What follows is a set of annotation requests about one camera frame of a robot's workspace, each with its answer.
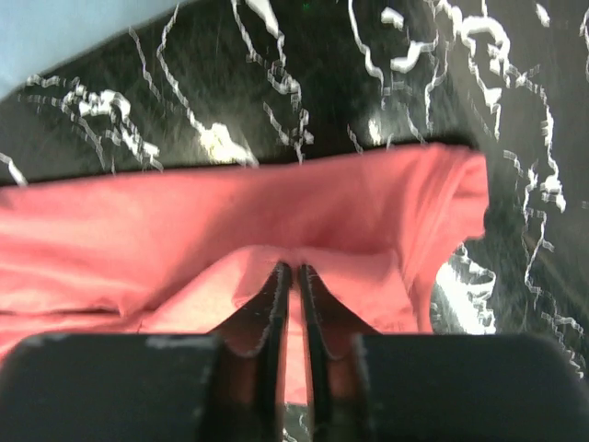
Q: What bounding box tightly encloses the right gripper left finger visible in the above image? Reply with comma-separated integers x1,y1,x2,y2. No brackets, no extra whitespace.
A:
197,262,293,441

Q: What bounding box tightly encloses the pink t shirt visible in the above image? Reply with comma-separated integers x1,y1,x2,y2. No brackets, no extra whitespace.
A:
0,142,490,406

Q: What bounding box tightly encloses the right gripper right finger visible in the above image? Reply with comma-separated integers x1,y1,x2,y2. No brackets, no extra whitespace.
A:
297,264,378,441

